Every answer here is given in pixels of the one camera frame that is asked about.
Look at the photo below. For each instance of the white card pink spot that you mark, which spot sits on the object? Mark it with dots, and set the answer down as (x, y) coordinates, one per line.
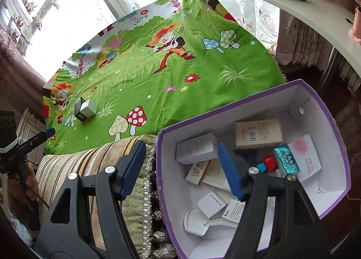
(307, 154)

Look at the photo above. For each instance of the white radiator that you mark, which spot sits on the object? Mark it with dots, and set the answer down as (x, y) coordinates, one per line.
(349, 74)

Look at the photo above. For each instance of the white box black lettering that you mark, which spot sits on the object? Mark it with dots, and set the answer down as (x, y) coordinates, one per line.
(213, 204)

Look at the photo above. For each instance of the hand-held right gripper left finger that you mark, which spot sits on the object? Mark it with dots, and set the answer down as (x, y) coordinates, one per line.
(132, 171)

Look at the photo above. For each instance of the beige tooth logo box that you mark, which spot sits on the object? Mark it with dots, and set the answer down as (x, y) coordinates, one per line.
(196, 173)

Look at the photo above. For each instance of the cartoon printed bedsheet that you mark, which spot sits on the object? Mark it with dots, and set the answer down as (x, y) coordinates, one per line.
(169, 106)

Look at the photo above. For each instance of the teal foil packet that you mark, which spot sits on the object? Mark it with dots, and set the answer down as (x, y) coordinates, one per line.
(286, 159)

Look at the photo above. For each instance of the white curved table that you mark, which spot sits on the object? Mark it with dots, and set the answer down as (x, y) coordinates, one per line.
(310, 13)

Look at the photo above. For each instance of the person's left forearm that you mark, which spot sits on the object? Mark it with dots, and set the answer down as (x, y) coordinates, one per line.
(19, 219)

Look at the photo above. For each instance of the person's left hand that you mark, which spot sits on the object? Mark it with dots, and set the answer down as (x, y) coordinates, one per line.
(33, 184)

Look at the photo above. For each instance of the grey cube box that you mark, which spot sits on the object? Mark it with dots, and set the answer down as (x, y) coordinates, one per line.
(88, 109)

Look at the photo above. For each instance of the beige barcode box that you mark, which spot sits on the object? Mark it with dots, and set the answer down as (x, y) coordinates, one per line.
(258, 133)

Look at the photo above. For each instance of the black box white label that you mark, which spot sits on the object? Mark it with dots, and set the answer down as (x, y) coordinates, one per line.
(79, 109)

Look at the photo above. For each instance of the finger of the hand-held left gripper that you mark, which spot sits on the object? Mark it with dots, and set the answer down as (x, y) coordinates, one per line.
(42, 136)

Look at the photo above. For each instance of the red toy car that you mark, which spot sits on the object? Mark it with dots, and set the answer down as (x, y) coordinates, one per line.
(269, 163)

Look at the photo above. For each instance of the flat white box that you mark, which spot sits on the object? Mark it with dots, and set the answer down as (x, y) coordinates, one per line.
(217, 175)

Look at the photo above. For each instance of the white plastic scoop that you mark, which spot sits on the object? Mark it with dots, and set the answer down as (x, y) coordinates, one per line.
(194, 221)

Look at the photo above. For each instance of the black pen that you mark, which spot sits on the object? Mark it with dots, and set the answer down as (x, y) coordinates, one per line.
(349, 20)

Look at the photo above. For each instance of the striped tasseled cushion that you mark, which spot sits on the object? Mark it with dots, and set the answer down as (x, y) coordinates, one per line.
(93, 157)

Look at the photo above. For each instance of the white box with printed side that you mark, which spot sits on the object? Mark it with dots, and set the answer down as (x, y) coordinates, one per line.
(196, 149)

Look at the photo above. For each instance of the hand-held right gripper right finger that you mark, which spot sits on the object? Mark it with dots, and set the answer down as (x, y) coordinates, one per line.
(230, 171)

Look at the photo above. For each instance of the purple cardboard box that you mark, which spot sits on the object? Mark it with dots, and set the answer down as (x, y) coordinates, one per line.
(310, 101)

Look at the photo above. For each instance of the white ornate cabinet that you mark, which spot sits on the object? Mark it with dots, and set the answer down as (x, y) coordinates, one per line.
(33, 122)

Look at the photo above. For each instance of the brown patterned curtain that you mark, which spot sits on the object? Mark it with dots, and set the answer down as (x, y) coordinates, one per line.
(299, 39)
(11, 78)

